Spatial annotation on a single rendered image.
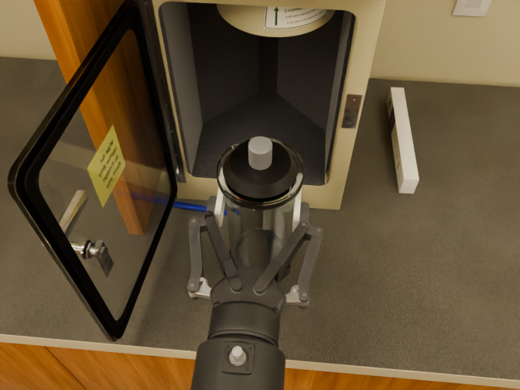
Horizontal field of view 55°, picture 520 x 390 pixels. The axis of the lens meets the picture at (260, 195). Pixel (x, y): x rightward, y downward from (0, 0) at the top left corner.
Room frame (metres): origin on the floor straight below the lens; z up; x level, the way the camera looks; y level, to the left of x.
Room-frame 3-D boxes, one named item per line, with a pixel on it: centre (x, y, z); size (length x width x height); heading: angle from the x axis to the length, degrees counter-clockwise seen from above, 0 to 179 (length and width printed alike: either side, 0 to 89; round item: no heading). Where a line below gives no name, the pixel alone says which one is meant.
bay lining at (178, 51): (0.69, -0.01, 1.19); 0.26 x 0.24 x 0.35; 85
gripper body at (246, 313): (0.23, 0.01, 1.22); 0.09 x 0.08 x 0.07; 175
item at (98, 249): (0.31, 0.20, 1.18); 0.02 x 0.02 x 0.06; 78
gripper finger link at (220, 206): (0.38, 0.05, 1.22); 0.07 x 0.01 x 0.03; 175
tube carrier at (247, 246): (0.39, 0.00, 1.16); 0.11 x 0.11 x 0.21
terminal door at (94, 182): (0.42, 0.19, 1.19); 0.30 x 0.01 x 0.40; 168
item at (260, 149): (0.39, 0.00, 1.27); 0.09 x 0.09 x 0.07
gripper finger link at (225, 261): (0.29, 0.04, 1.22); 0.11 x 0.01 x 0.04; 23
